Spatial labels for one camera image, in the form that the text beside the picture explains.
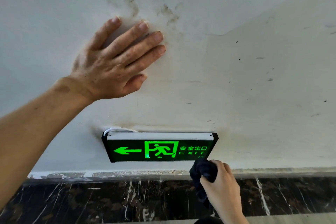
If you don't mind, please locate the green exit sign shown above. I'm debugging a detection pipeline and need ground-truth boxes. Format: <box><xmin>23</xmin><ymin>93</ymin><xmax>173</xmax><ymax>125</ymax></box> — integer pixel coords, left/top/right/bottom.
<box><xmin>101</xmin><ymin>132</ymin><xmax>219</xmax><ymax>163</ymax></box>

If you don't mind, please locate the person's left hand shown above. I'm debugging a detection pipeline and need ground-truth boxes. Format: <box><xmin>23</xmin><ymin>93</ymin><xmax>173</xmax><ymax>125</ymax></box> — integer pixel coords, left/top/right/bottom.
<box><xmin>54</xmin><ymin>16</ymin><xmax>167</xmax><ymax>104</ymax></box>

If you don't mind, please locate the person's right hand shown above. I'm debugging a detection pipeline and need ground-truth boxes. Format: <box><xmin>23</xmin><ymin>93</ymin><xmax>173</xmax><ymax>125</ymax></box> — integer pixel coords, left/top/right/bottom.
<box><xmin>199</xmin><ymin>160</ymin><xmax>249</xmax><ymax>224</ymax></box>

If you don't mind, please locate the person's left forearm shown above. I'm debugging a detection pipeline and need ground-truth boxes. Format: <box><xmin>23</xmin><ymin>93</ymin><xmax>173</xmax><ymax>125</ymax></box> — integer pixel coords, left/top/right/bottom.
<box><xmin>0</xmin><ymin>78</ymin><xmax>94</xmax><ymax>210</ymax></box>

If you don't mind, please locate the white cable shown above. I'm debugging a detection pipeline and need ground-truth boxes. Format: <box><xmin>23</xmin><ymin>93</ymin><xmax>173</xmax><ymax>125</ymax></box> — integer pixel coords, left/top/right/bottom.
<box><xmin>103</xmin><ymin>127</ymin><xmax>138</xmax><ymax>137</ymax></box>

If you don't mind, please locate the black cleaning cloth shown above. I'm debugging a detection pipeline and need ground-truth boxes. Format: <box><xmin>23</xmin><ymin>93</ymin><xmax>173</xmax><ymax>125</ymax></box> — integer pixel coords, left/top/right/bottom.
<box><xmin>189</xmin><ymin>159</ymin><xmax>218</xmax><ymax>209</ymax></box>

